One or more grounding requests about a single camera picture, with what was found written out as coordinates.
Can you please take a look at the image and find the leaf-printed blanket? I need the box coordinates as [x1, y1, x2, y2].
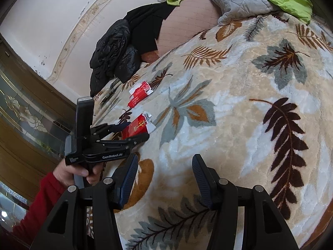
[85, 10, 333, 250]

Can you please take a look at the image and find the red cigarette pack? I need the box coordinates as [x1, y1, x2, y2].
[122, 113, 157, 140]
[127, 81, 152, 108]

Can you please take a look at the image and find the black puffer jacket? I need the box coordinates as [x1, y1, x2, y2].
[89, 19, 143, 97]

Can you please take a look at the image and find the black cloth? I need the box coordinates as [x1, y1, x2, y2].
[123, 2, 176, 54]

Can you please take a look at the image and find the wooden door with glass panel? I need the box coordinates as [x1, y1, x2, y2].
[0, 38, 80, 204]

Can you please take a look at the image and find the grey quilted pillow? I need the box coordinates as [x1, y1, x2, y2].
[201, 0, 282, 27]

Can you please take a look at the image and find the person's left hand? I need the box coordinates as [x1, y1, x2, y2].
[52, 159, 104, 186]

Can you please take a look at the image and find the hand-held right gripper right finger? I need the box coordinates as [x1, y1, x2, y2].
[192, 154, 300, 250]

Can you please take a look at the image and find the person's left forearm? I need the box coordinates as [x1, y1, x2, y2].
[12, 172, 76, 246]

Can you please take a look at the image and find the padded bed headboard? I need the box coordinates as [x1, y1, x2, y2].
[142, 0, 222, 63]

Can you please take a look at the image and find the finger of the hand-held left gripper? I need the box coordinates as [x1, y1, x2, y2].
[91, 120, 131, 138]
[99, 132, 150, 149]

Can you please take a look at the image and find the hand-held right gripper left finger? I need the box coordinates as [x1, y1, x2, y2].
[30, 152, 139, 250]

